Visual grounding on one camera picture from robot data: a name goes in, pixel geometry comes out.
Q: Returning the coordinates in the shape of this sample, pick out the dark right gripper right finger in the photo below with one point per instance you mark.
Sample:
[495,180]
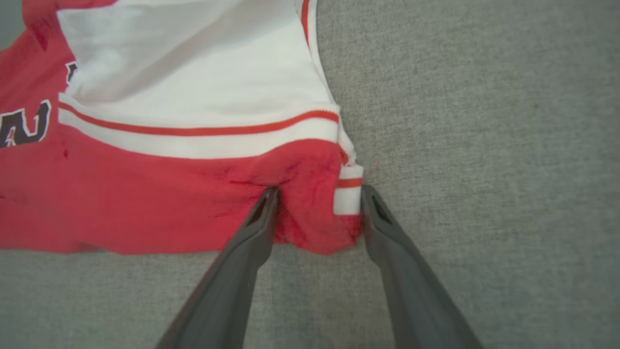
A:
[416,291]

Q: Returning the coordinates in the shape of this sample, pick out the red white sports garment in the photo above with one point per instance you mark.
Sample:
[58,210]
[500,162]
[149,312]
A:
[145,194]

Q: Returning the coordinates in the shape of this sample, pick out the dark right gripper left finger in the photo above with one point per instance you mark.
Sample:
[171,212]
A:
[232,291]

